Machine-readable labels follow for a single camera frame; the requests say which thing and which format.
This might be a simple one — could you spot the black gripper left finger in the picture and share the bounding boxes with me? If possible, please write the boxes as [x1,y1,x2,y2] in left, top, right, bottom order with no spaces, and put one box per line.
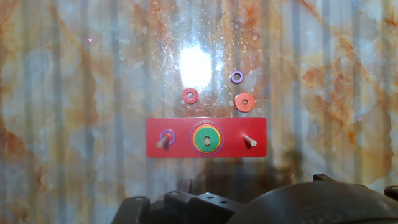
[111,178,244,224]

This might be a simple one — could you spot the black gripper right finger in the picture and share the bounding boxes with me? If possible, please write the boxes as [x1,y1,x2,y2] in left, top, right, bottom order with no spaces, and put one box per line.
[313,173,398,202]

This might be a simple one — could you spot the green Hanoi ring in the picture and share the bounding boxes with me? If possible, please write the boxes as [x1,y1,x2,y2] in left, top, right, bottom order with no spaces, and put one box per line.
[194,127,220,154]

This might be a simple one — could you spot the red Hanoi base with pegs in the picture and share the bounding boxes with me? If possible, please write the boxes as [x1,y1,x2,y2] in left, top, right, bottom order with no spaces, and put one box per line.
[146,117,268,159]

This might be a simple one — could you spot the marble pattern table mat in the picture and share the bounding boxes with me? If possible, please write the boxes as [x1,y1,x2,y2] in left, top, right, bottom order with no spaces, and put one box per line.
[0,0,398,224]

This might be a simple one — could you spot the large purple Hanoi ring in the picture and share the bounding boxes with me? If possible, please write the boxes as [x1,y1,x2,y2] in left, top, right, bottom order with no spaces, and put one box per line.
[188,119,225,157]

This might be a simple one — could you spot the yellow Hanoi ring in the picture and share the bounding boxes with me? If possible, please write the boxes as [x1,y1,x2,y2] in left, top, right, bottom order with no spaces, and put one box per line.
[192,125,222,154]

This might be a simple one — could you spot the small purple Hanoi ring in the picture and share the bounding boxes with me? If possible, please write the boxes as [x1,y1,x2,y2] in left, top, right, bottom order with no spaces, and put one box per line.
[230,70,245,85]
[159,129,177,147]

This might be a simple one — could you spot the small red Hanoi ring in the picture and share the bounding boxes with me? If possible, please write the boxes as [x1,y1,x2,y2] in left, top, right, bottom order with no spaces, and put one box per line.
[182,87,200,105]

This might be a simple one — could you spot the orange Hanoi ring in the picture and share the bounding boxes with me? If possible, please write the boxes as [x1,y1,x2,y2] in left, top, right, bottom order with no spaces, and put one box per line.
[234,92,256,113]

